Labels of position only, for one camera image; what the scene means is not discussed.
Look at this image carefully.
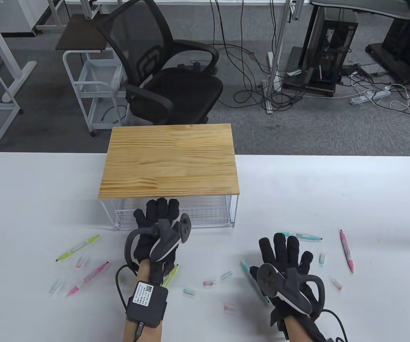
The person's right hand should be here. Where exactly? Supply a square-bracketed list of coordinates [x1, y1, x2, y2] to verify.
[258, 232, 328, 342]

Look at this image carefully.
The person's left hand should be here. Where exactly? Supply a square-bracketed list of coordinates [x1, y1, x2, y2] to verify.
[133, 198, 181, 285]

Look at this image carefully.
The teal double-ended highlighter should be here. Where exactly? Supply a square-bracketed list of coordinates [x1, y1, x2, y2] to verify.
[241, 261, 270, 304]
[279, 231, 323, 242]

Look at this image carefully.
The white wire basket drawer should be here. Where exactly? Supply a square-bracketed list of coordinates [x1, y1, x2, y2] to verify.
[114, 196, 235, 230]

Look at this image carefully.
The pink double-ended highlighter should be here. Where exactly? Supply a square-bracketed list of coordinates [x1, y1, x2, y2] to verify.
[66, 261, 110, 297]
[340, 230, 355, 274]

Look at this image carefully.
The green double-ended highlighter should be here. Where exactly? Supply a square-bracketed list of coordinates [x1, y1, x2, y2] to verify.
[162, 264, 179, 288]
[56, 234, 100, 262]

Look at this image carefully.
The person's right forearm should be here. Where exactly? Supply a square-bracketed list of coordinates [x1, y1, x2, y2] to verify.
[284, 315, 312, 342]

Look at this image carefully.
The person's left forearm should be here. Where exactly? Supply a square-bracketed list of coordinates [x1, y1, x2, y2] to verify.
[123, 259, 164, 342]

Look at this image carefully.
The black grey tracker controller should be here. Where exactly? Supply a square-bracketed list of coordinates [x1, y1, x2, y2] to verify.
[256, 263, 325, 320]
[124, 213, 192, 266]

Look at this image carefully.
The black mesh office chair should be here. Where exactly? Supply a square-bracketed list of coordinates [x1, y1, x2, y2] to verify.
[96, 0, 224, 126]

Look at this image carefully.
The white metal cart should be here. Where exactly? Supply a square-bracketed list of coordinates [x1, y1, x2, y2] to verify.
[63, 50, 129, 138]

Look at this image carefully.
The white power strip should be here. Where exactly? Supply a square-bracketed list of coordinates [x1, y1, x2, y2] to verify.
[350, 89, 391, 105]

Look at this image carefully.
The brown side table top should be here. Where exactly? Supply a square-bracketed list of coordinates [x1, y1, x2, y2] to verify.
[56, 14, 115, 51]

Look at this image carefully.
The black computer tower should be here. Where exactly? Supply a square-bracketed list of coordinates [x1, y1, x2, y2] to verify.
[308, 19, 359, 87]

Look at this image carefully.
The black equipment stand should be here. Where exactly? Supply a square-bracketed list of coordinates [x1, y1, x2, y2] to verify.
[365, 0, 410, 84]

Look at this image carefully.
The white cabinet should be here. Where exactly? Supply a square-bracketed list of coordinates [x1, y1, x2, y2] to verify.
[0, 0, 38, 36]

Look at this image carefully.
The grey desk top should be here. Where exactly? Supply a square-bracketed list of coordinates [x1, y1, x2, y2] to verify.
[310, 0, 410, 20]

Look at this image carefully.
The wooden top wire rack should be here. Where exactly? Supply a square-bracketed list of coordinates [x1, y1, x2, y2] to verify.
[98, 124, 240, 230]

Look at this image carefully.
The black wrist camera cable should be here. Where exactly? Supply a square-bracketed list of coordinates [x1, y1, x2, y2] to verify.
[321, 309, 348, 342]
[115, 264, 145, 339]

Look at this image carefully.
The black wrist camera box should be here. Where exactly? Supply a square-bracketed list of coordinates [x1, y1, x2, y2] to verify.
[126, 281, 169, 327]

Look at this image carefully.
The tangle of black floor cables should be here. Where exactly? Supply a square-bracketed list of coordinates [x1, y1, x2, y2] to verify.
[209, 0, 410, 121]

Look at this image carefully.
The aluminium profile post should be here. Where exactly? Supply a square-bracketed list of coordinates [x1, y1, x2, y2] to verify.
[264, 0, 296, 114]

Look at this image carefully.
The aluminium desk frame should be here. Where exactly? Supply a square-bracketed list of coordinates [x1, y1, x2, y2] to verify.
[36, 0, 100, 31]

